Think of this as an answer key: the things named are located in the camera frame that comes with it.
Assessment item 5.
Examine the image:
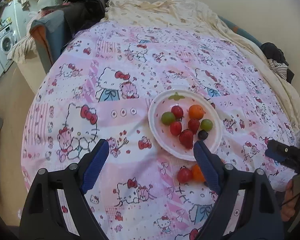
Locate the pink Hello Kitty quilt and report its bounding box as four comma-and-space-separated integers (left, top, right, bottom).
21, 22, 297, 239

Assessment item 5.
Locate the dark purple grape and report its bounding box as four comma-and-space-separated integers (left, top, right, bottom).
198, 129, 209, 140

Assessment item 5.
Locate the pink strawberry plate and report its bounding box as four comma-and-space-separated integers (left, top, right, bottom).
148, 89, 223, 161

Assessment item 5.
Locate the orange mandarin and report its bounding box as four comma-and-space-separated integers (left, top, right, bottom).
191, 164, 206, 183
188, 105, 205, 120

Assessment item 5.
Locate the red cherry tomato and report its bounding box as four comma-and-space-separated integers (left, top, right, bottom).
170, 121, 182, 137
177, 167, 193, 184
171, 105, 184, 119

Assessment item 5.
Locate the green grape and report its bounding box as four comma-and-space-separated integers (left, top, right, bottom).
200, 119, 213, 132
161, 112, 176, 126

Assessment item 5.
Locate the striped garment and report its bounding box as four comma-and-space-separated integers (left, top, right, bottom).
268, 59, 288, 80

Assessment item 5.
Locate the red strawberry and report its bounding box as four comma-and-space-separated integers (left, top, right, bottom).
188, 119, 200, 134
179, 129, 194, 150

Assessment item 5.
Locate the black clothes pile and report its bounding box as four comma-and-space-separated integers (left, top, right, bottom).
260, 42, 294, 83

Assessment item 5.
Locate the beige towel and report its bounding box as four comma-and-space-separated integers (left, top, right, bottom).
7, 35, 38, 64

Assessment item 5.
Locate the white washing machine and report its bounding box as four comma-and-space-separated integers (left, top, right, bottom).
0, 23, 17, 72

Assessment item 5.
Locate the person right hand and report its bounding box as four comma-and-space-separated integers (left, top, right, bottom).
280, 179, 296, 222

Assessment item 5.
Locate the cream floral blanket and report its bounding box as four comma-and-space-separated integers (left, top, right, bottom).
101, 0, 300, 133

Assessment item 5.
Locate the blue orange chair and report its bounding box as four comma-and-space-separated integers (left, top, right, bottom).
30, 10, 68, 74

